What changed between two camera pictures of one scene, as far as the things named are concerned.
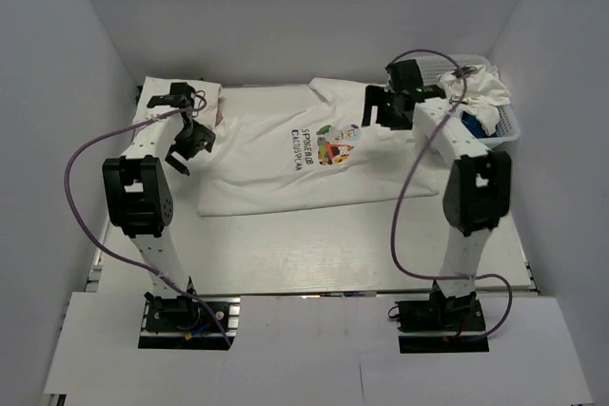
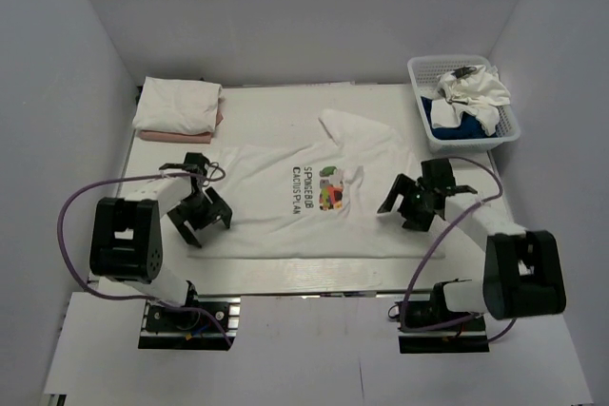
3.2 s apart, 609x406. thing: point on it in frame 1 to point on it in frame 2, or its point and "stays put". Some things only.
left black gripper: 204,138 to 217,204
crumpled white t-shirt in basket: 486,92 stays put
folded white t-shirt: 208,98 stays put
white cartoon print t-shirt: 303,146 to 316,199
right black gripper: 376,96 to 406,187
